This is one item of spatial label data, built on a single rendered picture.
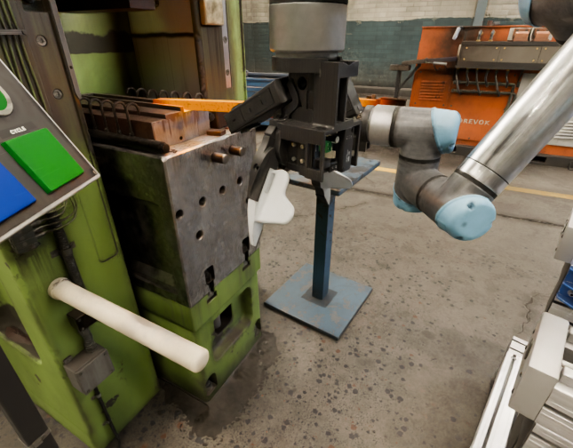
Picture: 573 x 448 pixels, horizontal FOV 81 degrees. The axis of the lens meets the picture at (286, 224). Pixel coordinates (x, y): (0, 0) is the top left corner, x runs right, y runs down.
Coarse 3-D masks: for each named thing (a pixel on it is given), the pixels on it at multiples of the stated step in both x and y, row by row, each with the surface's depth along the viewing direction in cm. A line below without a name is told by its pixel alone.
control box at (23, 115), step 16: (0, 64) 45; (0, 80) 44; (16, 80) 47; (16, 96) 46; (32, 96) 48; (0, 112) 42; (16, 112) 45; (32, 112) 47; (0, 128) 42; (16, 128) 44; (32, 128) 46; (48, 128) 48; (64, 144) 49; (0, 160) 40; (80, 160) 51; (16, 176) 41; (80, 176) 50; (96, 176) 52; (32, 192) 42; (64, 192) 46; (32, 208) 41; (48, 208) 43; (0, 224) 37; (16, 224) 38; (0, 240) 36
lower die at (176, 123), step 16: (128, 96) 104; (96, 112) 88; (112, 112) 88; (144, 112) 84; (160, 112) 83; (176, 112) 83; (192, 112) 88; (208, 112) 93; (112, 128) 85; (128, 128) 82; (144, 128) 79; (160, 128) 80; (176, 128) 85; (192, 128) 89; (208, 128) 95
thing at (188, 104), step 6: (156, 102) 89; (162, 102) 88; (168, 102) 87; (174, 102) 86; (180, 102) 85; (186, 102) 84; (192, 102) 83; (198, 102) 82; (204, 102) 82; (210, 102) 81; (216, 102) 80; (222, 102) 79; (228, 102) 78; (234, 102) 78; (240, 102) 77; (186, 108) 85; (192, 108) 84; (198, 108) 83; (204, 108) 82; (210, 108) 82; (216, 108) 81; (222, 108) 80; (228, 108) 79
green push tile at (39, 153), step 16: (0, 144) 41; (16, 144) 42; (32, 144) 44; (48, 144) 46; (16, 160) 42; (32, 160) 43; (48, 160) 45; (64, 160) 47; (32, 176) 42; (48, 176) 44; (64, 176) 46; (48, 192) 44
